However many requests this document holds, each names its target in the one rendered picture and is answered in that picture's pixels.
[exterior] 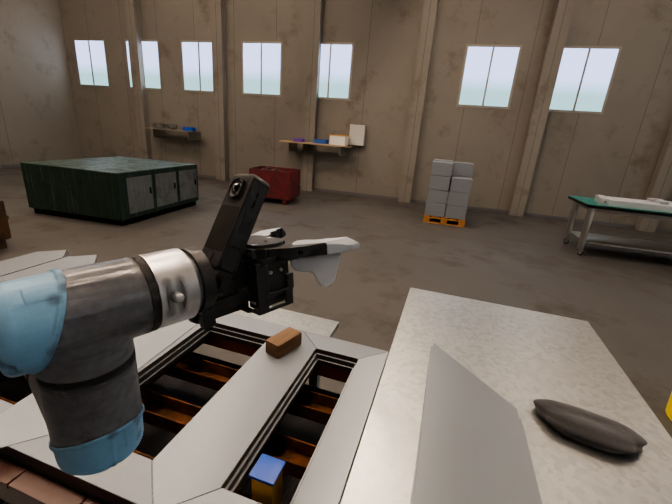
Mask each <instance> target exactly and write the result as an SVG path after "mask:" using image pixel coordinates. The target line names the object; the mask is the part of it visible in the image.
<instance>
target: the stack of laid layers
mask: <svg viewBox="0 0 672 504"><path fill-rule="evenodd" d="M210 335H212V336H216V337H219V338H223V339H227V340H231V341H234V342H238V343H242V344H246V345H249V346H253V347H257V348H260V347H261V346H262V345H263V344H264V343H265V342H266V340H267V339H268V338H270V337H269V336H265V335H261V334H257V333H253V332H249V331H246V330H242V329H238V328H234V327H230V326H226V325H222V324H218V323H216V326H213V327H211V328H208V329H203V328H201V327H200V324H197V325H196V326H194V327H193V328H192V329H190V330H189V331H188V332H186V333H185V334H184V335H182V336H181V337H180V338H179V339H177V340H176V341H175V342H173V343H172V344H171V345H169V346H168V347H167V348H166V349H164V350H163V351H162V352H160V353H159V354H158V355H156V356H155V357H154V358H153V359H151V360H150V361H149V362H147V363H146V364H145V365H143V366H142V367H141V368H140V369H138V376H139V384H140V390H141V389H143V388H144V387H145V386H146V385H148V384H149V383H150V382H152V381H153V380H154V379H155V378H157V377H158V376H159V375H160V374H162V373H163V372H164V371H166V370H167V369H168V368H169V367H171V366H172V365H173V364H174V363H176V362H177V361H178V360H180V359H181V358H182V357H183V356H185V355H186V354H187V353H188V352H190V351H191V350H192V349H194V348H195V347H196V346H197V345H199V344H200V343H201V342H202V341H204V340H205V339H206V338H208V337H209V336H210ZM357 361H358V359H355V358H351V357H347V356H344V355H340V354H336V353H332V352H328V351H324V350H320V349H317V348H316V349H315V351H314V352H313V354H312V355H311V357H310V358H309V360H308V361H307V363H306V364H305V365H304V367H303V368H302V370H301V371H300V373H299V374H298V376H297V377H296V379H295V380H294V382H293V383H292V384H291V386H290V387H289V389H288V390H287V392H286V393H285V395H284V396H283V398H282V399H281V401H280V402H279V404H278V405H277V406H276V408H275V409H274V411H273V412H272V414H271V415H270V417H269V418H268V420H267V421H266V423H265V424H264V425H263V427H262V428H261V430H260V431H259V433H258V434H257V436H256V437H255V439H254V440H253V442H252V443H251V445H250V446H249V447H248V449H247V450H246V452H245V453H244V455H243V456H242V458H241V459H240V461H239V462H238V464H237V465H236V466H235V468H234V469H233V471H232V472H231V474H230V475H229V477H228V478H227V480H226V481H225V483H224V484H223V486H222V487H221V488H224V489H227V490H229V491H232V492H234V493H236V492H237V491H238V489H239V488H240V486H241V484H242V483H243V481H244V480H245V478H246V477H247V475H248V473H249V472H250V470H251V469H252V467H253V465H254V464H255V462H256V461H257V459H258V458H259V456H260V454H261V453H262V451H263V450H264V448H265V446H266V445H267V443H268V442H269V440H270V438H271V437H272V435H273V434H274V432H275V431H276V429H277V427H278V426H279V424H280V423H281V421H282V419H283V418H284V416H285V415H286V413H287V411H288V410H289V408H290V407H291V405H292V404H293V402H294V400H295V399H296V397H297V396H298V394H299V392H300V391H301V389H302V388H303V386H304V384H305V383H306V381H307V380H308V378H309V377H310V375H311V373H312V372H313V370H314V369H315V367H316V365H317V364H321V365H324V366H328V367H332V368H335V369H339V370H343V371H347V372H350V375H349V377H348V379H347V382H346V384H345V386H344V388H343V390H342V392H341V394H340V397H339V399H338V401H337V403H336V405H335V407H334V410H333V412H332V414H331V416H330V418H329V420H328V423H327V425H326V427H325V429H324V431H323V433H322V436H321V438H320V440H319V442H318V444H317V446H316V448H315V451H314V453H313V455H312V457H311V459H310V461H309V464H308V466H307V468H306V470H305V472H304V474H303V477H302V479H301V481H300V483H299V485H298V487H297V490H296V492H295V494H294V496H293V498H292V500H291V502H290V504H292V503H293V501H294V499H295V496H296V494H297V492H298V490H299V488H300V486H301V483H302V481H303V479H304V477H305V475H306V472H307V470H308V468H309V466H310V464H311V461H312V459H313V457H314V455H315V453H316V451H317V448H318V446H319V444H320V442H321V440H322V437H323V435H324V433H325V431H326V429H327V426H328V424H329V422H330V420H331V418H332V415H333V413H334V411H335V409H336V407H337V405H338V402H339V400H340V398H341V396H342V394H343V391H344V389H345V387H346V385H347V383H348V380H349V378H350V376H351V374H352V372H353V370H354V367H355V365H356V363H357ZM381 377H382V374H381ZM381 377H380V380H381ZM380 380H379V383H380ZM379 383H378V386H379ZM378 386H377V389H378ZM377 389H376V392H377ZM376 392H375V395H376ZM375 395H374V398H375ZM374 398H373V401H374ZM373 401H372V404H373ZM372 404H371V407H372ZM371 407H370V410H371ZM370 410H369V413H368V416H367V419H366V423H367V420H368V417H369V414H370ZM366 423H365V426H366ZM365 426H364V429H365ZM364 429H363V432H364ZM363 432H362V435H363ZM362 435H361V438H362ZM361 438H360V441H361ZM360 441H359V444H360ZM359 444H358V447H359ZM358 447H357V450H358ZM357 450H356V453H355V456H354V459H353V462H352V465H351V468H350V471H349V474H348V477H347V480H346V483H345V486H344V490H343V493H342V496H341V499H340V502H339V504H340V503H341V500H342V497H343V494H344V491H345V487H346V484H347V481H348V478H349V475H350V472H351V469H352V466H353V463H354V460H355V457H356V454H357ZM0 457H2V458H4V459H6V460H8V461H10V462H12V463H15V464H17V465H19V466H21V467H23V468H25V469H27V470H30V471H32V472H34V473H36V474H38V475H41V476H43V477H45V478H47V479H49V480H51V481H53V482H56V483H58V484H60V485H62V486H64V487H66V488H69V489H71V490H73V491H75V492H77V493H79V494H82V495H84V496H86V497H87V498H90V499H92V500H95V501H97V502H99V503H101V504H135V503H133V502H130V501H128V500H126V499H124V498H121V497H119V496H117V495H115V494H112V493H110V492H108V491H106V490H104V489H101V488H99V487H97V486H95V485H92V484H90V483H88V482H86V481H83V480H81V479H79V478H77V477H75V476H72V475H70V474H68V473H66V472H63V471H61V470H59V469H57V468H54V467H52V466H50V465H48V464H46V463H43V462H41V461H39V460H37V459H34V458H32V457H30V456H28V455H25V454H23V453H21V452H19V451H17V450H14V449H12V448H10V447H8V446H7V447H4V448H0Z"/></svg>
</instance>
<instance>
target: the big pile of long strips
mask: <svg viewBox="0 0 672 504"><path fill-rule="evenodd" d="M96 260H97V255H86V256H72V257H71V255H70V254H69V253H68V251H67V250H56V251H40V252H34V253H30V254H26V255H22V256H19V257H15V258H11V259H7V260H3V261H0V279H1V280H4V281H10V280H15V279H19V278H24V277H28V276H33V275H37V274H42V273H45V272H46V271H48V270H50V269H55V268H58V269H60V270H61V269H66V268H72V267H77V266H82V265H88V264H93V263H96Z"/></svg>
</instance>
